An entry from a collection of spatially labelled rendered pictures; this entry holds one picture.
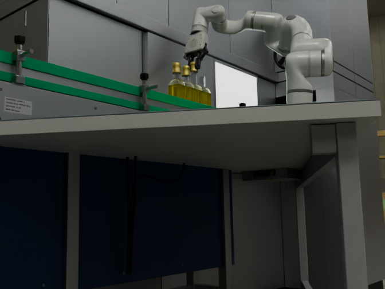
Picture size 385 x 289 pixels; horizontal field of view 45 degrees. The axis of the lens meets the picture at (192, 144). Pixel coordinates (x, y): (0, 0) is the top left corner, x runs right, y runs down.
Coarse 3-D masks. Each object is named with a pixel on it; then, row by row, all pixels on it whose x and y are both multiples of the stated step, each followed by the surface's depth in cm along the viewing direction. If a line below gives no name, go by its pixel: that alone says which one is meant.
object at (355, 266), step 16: (320, 128) 96; (336, 128) 95; (352, 128) 95; (320, 144) 96; (336, 144) 95; (352, 144) 94; (320, 160) 129; (336, 160) 97; (352, 160) 94; (304, 176) 185; (352, 176) 94; (352, 192) 93; (304, 208) 236; (352, 208) 93; (304, 224) 235; (352, 224) 92; (304, 240) 234; (352, 240) 92; (304, 256) 232; (352, 256) 91; (304, 272) 231; (352, 272) 91; (304, 288) 212; (352, 288) 91
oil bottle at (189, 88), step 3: (186, 81) 198; (189, 81) 199; (186, 84) 196; (189, 84) 197; (192, 84) 199; (186, 87) 196; (189, 87) 197; (192, 87) 199; (186, 90) 196; (189, 90) 197; (192, 90) 198; (186, 93) 196; (189, 93) 196; (192, 93) 198; (186, 96) 196; (189, 96) 196; (192, 96) 198; (186, 99) 195; (189, 99) 196; (192, 99) 198
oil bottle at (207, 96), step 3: (204, 87) 207; (204, 90) 205; (207, 90) 207; (204, 93) 205; (207, 93) 207; (210, 93) 208; (204, 96) 205; (207, 96) 206; (210, 96) 208; (204, 99) 205; (207, 99) 206; (210, 99) 208; (204, 102) 204; (207, 102) 206; (210, 102) 208; (210, 105) 207
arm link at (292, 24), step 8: (288, 16) 194; (296, 16) 192; (288, 24) 192; (296, 24) 190; (304, 24) 189; (280, 32) 196; (288, 32) 193; (296, 32) 188; (304, 32) 186; (280, 40) 197; (288, 40) 195; (280, 48) 199; (288, 48) 197
